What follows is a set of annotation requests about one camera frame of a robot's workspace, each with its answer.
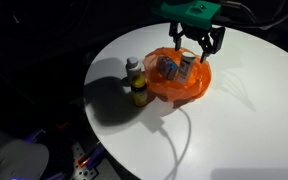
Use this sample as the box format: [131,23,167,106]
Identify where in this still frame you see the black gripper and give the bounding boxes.
[168,21,226,64]

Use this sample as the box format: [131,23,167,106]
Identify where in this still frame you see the amber bottle yellow cap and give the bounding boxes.
[130,73,149,108]

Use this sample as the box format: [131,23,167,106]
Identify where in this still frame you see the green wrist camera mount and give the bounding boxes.
[152,0,222,30]

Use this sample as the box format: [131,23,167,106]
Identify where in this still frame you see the small blue pink box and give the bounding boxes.
[156,54,180,81]

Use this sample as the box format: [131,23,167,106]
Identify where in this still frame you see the white pill bottle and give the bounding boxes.
[125,55,143,82]

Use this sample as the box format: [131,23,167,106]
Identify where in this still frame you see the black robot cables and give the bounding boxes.
[213,0,288,32]

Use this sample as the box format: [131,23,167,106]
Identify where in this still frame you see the white cylindrical object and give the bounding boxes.
[0,122,50,180]

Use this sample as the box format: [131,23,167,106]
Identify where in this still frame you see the white lotion bottle dark label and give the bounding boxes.
[176,51,197,85]

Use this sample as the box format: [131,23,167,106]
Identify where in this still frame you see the purple orange clamp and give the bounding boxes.
[76,144,107,168]

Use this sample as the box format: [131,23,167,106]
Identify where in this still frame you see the orange plastic bag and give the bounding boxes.
[142,46,214,103]

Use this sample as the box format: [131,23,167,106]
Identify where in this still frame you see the perforated metal plate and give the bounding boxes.
[68,141,100,180]

